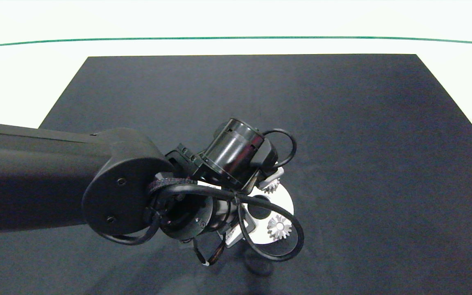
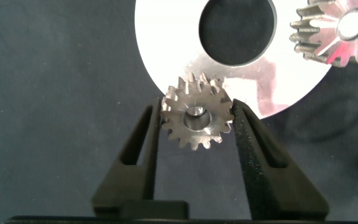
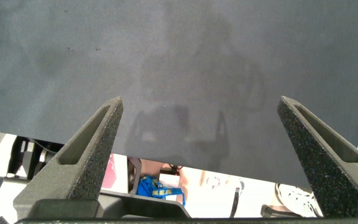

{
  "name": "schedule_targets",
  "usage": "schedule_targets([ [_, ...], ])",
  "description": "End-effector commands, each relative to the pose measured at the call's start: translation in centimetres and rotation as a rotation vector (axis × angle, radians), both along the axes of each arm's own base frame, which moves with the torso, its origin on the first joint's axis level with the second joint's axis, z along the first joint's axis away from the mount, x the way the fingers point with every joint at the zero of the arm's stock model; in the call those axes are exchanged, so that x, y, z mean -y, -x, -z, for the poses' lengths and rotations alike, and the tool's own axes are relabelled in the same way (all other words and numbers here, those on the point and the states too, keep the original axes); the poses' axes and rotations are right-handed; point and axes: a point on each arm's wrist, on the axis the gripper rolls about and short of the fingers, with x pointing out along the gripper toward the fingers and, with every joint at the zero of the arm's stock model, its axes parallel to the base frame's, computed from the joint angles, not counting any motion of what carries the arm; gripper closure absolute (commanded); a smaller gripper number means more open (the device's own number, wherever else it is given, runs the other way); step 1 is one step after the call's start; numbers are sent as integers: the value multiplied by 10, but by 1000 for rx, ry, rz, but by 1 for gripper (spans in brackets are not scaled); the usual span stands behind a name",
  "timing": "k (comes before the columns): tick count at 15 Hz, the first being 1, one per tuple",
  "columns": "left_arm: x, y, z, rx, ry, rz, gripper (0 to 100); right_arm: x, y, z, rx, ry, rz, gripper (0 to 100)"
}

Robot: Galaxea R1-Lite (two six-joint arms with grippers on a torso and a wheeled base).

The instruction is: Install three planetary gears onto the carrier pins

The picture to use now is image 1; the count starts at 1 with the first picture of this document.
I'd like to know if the thin black tagged cable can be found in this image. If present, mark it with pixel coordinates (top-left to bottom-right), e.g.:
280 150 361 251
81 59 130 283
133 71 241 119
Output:
192 234 227 268

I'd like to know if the thick black cable loop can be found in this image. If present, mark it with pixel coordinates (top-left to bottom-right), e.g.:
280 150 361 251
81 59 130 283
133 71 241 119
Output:
148 184 304 262
262 129 297 169
97 205 162 246

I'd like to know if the boxy shiny wrist camera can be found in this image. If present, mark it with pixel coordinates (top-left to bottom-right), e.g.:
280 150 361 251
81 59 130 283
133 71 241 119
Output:
220 227 247 249

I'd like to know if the dark mat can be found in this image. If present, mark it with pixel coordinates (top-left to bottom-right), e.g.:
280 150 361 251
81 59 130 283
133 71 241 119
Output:
0 54 472 295

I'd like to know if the small steel gear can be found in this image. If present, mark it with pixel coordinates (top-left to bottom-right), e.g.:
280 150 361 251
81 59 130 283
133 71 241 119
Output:
267 215 293 241
259 177 282 195

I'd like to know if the round white pinned plate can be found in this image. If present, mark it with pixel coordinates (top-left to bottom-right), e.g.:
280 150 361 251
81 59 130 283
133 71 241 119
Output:
236 180 295 245

